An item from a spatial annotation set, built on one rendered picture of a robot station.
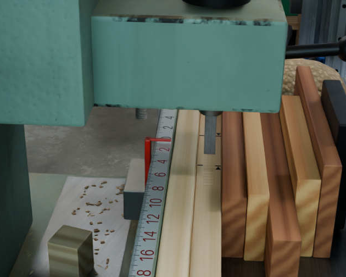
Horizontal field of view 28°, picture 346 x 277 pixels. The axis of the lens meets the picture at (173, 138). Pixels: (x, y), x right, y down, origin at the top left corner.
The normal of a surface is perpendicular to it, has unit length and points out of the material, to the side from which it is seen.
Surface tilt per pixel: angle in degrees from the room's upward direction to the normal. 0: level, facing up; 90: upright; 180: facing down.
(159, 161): 0
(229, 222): 90
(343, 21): 90
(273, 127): 0
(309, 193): 90
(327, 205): 90
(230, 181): 0
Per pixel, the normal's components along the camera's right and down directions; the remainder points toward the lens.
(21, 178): 1.00, 0.04
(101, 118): 0.01, -0.90
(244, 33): -0.07, 0.44
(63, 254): -0.34, 0.41
